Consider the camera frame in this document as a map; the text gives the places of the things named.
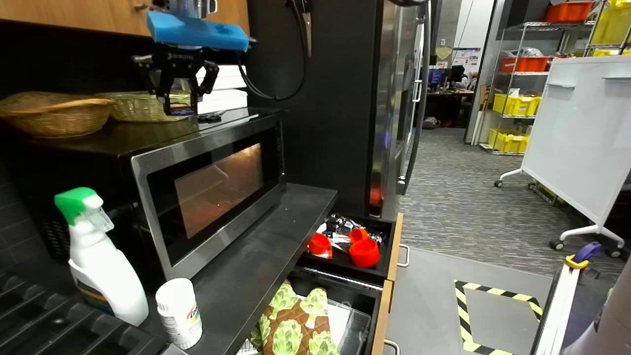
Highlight white rolling whiteboard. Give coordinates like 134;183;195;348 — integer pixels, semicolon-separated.
492;54;631;256

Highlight right open wooden drawer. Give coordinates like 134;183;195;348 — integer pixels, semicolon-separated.
297;212;404;285

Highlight green patterned oven mitt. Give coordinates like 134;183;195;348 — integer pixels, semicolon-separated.
248;281;339;355

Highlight brown wicker bowl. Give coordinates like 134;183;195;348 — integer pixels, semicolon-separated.
0;90;114;139

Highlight white green spray bottle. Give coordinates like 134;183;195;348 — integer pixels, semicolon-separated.
53;187;147;325

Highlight upper wooden cabinets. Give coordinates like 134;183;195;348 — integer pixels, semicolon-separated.
0;0;252;39

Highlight small white bottle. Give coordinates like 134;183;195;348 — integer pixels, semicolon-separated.
155;277;203;348

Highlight left open wooden drawer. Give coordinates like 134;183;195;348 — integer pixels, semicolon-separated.
238;275;394;355

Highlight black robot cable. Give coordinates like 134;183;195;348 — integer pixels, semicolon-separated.
234;0;315;104

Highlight yellow storage bins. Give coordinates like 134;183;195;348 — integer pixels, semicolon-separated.
492;92;540;117

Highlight green wicker bowl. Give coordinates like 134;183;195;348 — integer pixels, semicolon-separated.
104;90;173;123

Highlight open wooden drawer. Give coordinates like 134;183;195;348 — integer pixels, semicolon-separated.
297;212;404;285
238;275;394;355

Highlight red storage bin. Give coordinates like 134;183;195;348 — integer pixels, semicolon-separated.
498;54;548;72

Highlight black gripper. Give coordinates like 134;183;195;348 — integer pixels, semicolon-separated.
134;45;218;106

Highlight stainless steel microwave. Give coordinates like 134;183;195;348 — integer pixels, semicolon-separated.
21;110;283;285

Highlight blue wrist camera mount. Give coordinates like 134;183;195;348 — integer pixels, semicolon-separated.
145;9;250;50

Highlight dark kitchen countertop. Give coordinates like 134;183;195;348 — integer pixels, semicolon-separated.
185;183;337;355

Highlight red cup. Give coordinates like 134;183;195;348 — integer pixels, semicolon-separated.
349;238;380;267

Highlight stainless steel refrigerator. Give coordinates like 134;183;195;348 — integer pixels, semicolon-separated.
248;0;431;218

